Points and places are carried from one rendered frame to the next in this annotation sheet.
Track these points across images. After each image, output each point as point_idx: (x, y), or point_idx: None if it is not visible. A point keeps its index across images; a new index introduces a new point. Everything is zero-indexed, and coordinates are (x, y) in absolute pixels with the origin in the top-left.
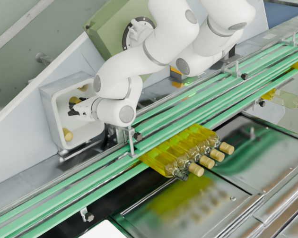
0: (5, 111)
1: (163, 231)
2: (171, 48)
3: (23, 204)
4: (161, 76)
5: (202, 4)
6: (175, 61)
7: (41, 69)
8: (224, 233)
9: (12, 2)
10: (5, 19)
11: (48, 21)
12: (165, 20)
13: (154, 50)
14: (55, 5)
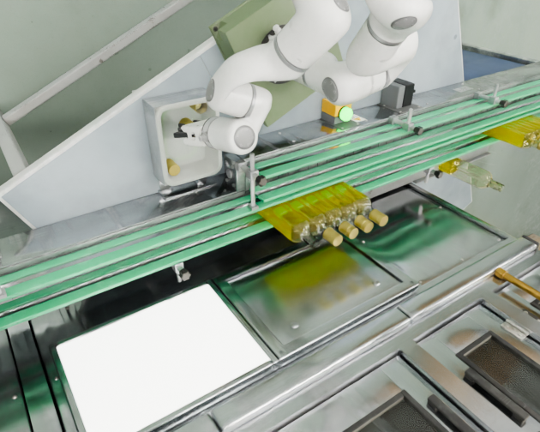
0: (97, 122)
1: (277, 308)
2: (309, 45)
3: (104, 243)
4: (308, 117)
5: None
6: (321, 82)
7: None
8: (357, 322)
9: (134, 3)
10: (123, 24)
11: (177, 36)
12: (305, 3)
13: (288, 45)
14: (189, 16)
